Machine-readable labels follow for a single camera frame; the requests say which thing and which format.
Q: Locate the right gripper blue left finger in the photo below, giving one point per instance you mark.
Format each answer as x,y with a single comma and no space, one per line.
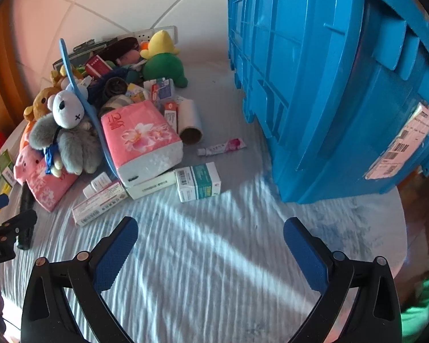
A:
111,252

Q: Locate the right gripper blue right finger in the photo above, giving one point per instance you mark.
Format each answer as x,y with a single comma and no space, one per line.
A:
310,253

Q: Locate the green carton box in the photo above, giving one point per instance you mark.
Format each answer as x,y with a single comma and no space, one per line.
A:
7,168

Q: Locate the white green patch box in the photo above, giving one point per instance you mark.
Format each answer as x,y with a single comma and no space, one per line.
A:
152,186

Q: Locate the large pink tissue pack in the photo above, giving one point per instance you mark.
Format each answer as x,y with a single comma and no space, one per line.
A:
142,143

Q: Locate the teal white medicine box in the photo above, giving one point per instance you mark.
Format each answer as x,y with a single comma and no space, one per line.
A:
197,182

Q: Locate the blue plastic shoehorn toy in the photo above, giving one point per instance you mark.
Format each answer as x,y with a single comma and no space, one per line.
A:
88,108

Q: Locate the pink white flat medicine box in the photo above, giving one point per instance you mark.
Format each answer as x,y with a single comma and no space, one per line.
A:
101,202

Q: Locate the small white pill box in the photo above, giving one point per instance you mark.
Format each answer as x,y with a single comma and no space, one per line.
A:
97,184

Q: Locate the grey white plush dog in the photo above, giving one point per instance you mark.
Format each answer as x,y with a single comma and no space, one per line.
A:
66,137

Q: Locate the brown teddy bear plush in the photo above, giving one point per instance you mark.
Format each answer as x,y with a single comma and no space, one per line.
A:
40,108

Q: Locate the pink ointment tube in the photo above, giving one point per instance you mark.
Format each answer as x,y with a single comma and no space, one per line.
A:
227,147

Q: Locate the white paper roll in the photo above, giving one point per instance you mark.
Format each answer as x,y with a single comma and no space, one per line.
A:
189,123

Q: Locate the red white toothpaste box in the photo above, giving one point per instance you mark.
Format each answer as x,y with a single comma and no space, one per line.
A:
170,114

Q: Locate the dark glass jar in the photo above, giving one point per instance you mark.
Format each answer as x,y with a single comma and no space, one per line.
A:
114,86

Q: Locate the red small box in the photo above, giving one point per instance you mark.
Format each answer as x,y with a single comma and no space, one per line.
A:
97,67

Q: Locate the blue white medicine box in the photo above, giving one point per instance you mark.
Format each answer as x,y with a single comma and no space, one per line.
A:
162,91

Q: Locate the blue plastic storage crate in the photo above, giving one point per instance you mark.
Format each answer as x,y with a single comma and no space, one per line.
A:
340,89

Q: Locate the doll with dark hair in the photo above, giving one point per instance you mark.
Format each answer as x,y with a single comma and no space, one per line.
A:
122,52

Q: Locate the green yellow plush toy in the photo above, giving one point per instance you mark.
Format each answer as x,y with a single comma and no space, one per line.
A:
162,60

